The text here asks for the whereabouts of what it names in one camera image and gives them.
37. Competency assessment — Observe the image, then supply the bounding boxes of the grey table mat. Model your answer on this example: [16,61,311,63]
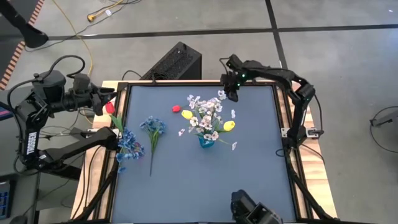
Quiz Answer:
[111,85,296,223]

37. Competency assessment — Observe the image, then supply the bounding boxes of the red tulip bare stem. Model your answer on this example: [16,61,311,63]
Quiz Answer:
[171,103,190,114]

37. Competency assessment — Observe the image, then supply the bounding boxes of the black metal table frame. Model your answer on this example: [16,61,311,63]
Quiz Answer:
[71,80,338,224]

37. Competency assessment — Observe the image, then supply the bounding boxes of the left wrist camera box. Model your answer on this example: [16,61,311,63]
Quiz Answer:
[73,73,91,93]

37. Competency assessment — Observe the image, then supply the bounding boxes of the black boxy device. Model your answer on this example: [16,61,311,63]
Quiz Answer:
[230,189,283,224]

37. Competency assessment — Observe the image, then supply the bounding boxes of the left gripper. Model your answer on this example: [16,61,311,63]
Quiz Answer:
[61,85,119,117]

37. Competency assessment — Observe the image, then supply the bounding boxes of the black cable ring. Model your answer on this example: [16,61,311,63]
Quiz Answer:
[368,105,398,147]

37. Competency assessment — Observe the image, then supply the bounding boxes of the teal glass vase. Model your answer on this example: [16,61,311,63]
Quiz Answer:
[198,136,215,149]

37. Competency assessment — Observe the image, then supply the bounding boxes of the black cable loop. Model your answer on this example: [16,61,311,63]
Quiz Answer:
[121,70,143,81]

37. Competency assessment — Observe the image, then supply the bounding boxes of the yellow plug cord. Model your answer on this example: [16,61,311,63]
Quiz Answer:
[86,0,125,22]

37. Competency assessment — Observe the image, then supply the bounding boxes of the black computer tower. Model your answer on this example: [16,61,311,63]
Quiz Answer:
[139,41,203,81]

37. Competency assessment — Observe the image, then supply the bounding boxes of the dark keyboard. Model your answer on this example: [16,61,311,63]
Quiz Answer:
[0,189,10,220]

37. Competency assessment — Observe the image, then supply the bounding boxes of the grey stand foot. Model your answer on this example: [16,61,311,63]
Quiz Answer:
[371,108,398,128]

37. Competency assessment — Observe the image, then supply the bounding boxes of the yellow cable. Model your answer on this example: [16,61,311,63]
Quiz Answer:
[51,0,94,78]

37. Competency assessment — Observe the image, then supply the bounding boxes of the black stand foot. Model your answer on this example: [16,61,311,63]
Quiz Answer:
[0,0,50,49]

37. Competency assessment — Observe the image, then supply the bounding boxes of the red tulip with leaves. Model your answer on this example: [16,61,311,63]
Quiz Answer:
[104,101,125,133]

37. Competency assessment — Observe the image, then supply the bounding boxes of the blue artificial flower bunch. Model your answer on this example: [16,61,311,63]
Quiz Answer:
[114,128,146,174]
[139,116,167,177]

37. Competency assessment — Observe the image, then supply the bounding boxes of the striped edge floor mat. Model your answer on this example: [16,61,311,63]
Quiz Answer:
[0,0,46,91]

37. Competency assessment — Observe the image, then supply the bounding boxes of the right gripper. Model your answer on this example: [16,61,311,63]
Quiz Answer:
[221,72,244,103]

